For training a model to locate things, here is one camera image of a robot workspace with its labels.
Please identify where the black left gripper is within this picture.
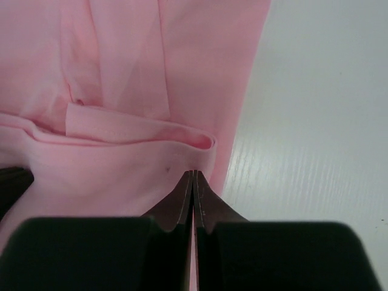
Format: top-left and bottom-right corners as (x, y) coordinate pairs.
(0, 167), (34, 219)

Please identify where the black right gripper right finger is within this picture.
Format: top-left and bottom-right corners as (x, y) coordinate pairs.
(193, 170), (248, 290)

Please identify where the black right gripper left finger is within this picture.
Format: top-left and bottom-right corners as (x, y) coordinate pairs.
(139, 171), (193, 290)

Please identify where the pink t-shirt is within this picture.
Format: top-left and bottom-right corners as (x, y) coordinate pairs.
(1, 1), (271, 247)

